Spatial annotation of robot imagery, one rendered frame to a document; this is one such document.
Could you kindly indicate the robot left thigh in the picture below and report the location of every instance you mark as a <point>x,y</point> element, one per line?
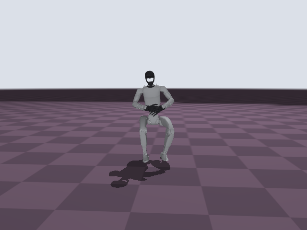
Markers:
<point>166,122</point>

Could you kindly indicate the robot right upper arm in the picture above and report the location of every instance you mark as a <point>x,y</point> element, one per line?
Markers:
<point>138,94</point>

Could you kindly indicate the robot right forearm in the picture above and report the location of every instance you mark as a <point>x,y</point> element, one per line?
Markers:
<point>139,106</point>

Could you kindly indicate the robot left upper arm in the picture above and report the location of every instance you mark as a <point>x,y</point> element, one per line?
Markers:
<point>165,92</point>

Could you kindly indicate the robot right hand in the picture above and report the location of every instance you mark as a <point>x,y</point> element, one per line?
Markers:
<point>151,108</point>

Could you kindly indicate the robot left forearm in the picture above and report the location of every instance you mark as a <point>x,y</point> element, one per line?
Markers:
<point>168,103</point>

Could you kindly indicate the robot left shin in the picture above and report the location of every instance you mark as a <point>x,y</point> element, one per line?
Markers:
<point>168,142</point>

